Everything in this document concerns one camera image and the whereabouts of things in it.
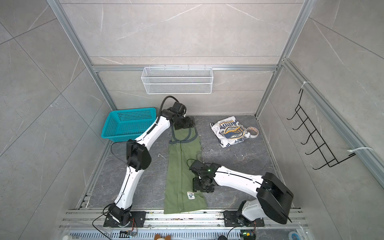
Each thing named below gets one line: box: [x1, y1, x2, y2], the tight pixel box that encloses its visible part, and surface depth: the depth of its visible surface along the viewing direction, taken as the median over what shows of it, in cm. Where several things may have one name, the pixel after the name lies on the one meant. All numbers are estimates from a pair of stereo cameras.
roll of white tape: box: [246, 126, 260, 138], surface depth 112 cm
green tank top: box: [164, 126, 208, 214], surface depth 87 cm
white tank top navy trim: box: [210, 116, 251, 148], surface depth 108 cm
